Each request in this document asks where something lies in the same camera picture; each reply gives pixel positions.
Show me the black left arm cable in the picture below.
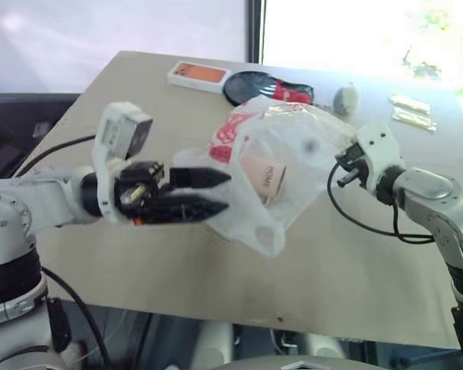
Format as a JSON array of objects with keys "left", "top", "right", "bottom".
[{"left": 13, "top": 133, "right": 98, "bottom": 179}]

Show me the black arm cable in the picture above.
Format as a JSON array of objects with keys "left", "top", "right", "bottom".
[
  {"left": 13, "top": 133, "right": 98, "bottom": 179},
  {"left": 326, "top": 163, "right": 436, "bottom": 244}
]

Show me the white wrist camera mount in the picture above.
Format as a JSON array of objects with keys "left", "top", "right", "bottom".
[
  {"left": 353, "top": 122, "right": 407, "bottom": 194},
  {"left": 91, "top": 101, "right": 154, "bottom": 226}
]

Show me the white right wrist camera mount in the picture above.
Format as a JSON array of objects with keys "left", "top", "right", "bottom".
[{"left": 353, "top": 122, "right": 407, "bottom": 194}]

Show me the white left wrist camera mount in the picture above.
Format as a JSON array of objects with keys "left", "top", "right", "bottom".
[{"left": 91, "top": 101, "right": 154, "bottom": 226}]

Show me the orange white phone box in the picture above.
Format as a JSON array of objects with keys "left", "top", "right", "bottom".
[{"left": 166, "top": 60, "right": 233, "bottom": 94}]

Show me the beige flat packet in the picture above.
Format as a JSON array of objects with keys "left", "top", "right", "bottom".
[
  {"left": 388, "top": 93, "right": 432, "bottom": 116},
  {"left": 392, "top": 106, "right": 438, "bottom": 133}
]

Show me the red snack packet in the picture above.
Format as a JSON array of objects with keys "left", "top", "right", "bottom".
[{"left": 270, "top": 78, "right": 316, "bottom": 106}]

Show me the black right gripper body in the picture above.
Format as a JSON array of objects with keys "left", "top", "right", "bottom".
[{"left": 334, "top": 143, "right": 372, "bottom": 188}]

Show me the grey crumpled lump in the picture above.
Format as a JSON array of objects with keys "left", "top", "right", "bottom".
[{"left": 331, "top": 83, "right": 360, "bottom": 116}]

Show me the black cable under shoulder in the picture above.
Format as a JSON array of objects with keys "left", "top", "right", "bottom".
[{"left": 41, "top": 267, "right": 111, "bottom": 370}]

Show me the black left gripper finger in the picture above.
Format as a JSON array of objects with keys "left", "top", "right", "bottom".
[
  {"left": 168, "top": 166, "right": 233, "bottom": 191},
  {"left": 153, "top": 193, "right": 232, "bottom": 225}
]

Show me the translucent plastic bag red print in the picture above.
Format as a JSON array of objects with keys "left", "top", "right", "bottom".
[{"left": 172, "top": 95, "right": 359, "bottom": 258}]

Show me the dark window frame post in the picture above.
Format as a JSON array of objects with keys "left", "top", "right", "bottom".
[{"left": 244, "top": 0, "right": 266, "bottom": 65}]

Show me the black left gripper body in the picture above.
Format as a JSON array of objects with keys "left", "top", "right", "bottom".
[{"left": 114, "top": 160, "right": 171, "bottom": 226}]

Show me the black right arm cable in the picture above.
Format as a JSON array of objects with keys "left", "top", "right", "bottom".
[{"left": 326, "top": 163, "right": 436, "bottom": 244}]

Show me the black furniture beside table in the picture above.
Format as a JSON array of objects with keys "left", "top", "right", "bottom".
[{"left": 0, "top": 92, "right": 83, "bottom": 180}]

